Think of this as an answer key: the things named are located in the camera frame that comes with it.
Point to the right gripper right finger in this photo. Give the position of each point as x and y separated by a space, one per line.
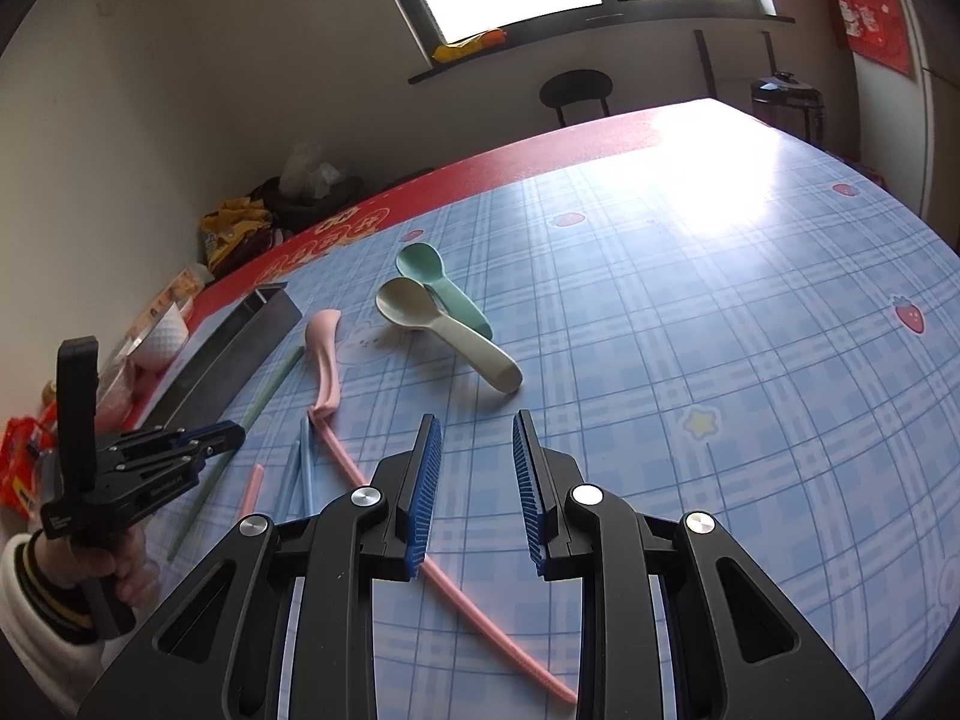
677 618

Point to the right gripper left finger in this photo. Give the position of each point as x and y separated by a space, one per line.
277 620

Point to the long pink chopstick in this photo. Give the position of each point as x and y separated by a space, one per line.
500 641

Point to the blue chopstick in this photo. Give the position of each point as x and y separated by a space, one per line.
287 483
306 466

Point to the pink spoon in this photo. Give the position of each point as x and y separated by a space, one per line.
319 342

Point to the beige spoon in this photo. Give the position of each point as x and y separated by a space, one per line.
408 305

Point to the white sleeve forearm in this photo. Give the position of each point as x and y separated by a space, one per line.
48 628

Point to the person's left hand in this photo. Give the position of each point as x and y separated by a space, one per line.
137 583

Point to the white textured bowl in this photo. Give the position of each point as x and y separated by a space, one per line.
163 342

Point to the steel utensil tray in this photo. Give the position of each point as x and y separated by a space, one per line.
202 388

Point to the tissue pack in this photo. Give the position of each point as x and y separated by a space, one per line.
180 291

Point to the yellow clothes pile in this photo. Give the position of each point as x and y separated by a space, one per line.
240 230

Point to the blue plaid table mat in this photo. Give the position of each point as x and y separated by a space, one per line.
765 336

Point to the white plastic bag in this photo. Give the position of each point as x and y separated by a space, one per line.
306 175

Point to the green spoon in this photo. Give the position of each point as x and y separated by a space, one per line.
422 263

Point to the black rice cooker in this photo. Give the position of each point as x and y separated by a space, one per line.
782 101

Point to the white refrigerator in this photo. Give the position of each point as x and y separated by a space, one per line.
909 127

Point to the black round chair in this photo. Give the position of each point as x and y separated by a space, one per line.
574 87

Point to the yellow cloth on sill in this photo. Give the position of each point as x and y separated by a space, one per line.
448 53

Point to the red cloth on fridge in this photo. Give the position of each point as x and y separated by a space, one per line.
876 30

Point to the black folding frame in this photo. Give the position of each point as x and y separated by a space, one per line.
734 59

